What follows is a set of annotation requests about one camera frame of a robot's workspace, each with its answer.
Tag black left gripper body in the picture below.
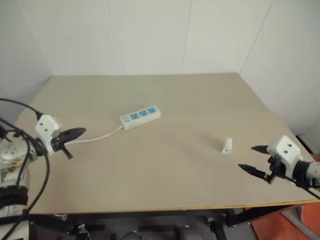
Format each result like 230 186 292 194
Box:
49 136 69 152

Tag orange mat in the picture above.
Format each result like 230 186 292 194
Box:
251 156 320 240

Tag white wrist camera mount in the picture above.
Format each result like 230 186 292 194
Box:
266 135 304 180
34 114 62 154

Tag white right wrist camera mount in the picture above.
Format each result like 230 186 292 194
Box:
266 135 304 180

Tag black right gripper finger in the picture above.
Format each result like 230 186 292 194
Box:
237 163 268 179
250 145 269 154

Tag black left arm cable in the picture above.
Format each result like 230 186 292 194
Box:
0 98 51 240

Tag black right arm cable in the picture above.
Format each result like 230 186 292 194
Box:
284 174 320 200

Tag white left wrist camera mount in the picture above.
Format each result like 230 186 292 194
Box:
34 114 62 154

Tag white plug adapter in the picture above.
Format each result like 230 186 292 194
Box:
220 137 234 156

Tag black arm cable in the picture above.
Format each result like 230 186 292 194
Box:
284 174 320 200
0 98 51 240

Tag black metal table frame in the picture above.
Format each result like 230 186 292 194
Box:
27 198 312 240

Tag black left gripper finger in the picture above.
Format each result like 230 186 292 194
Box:
61 145 74 160
57 127 87 144

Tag dark rounded shape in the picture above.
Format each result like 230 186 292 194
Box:
123 230 141 240

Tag white power strip blue sockets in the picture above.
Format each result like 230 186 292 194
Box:
119 105 161 131

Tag white power strip cord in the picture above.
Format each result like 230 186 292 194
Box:
67 124 125 145

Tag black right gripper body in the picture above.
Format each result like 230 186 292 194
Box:
264 154 287 185

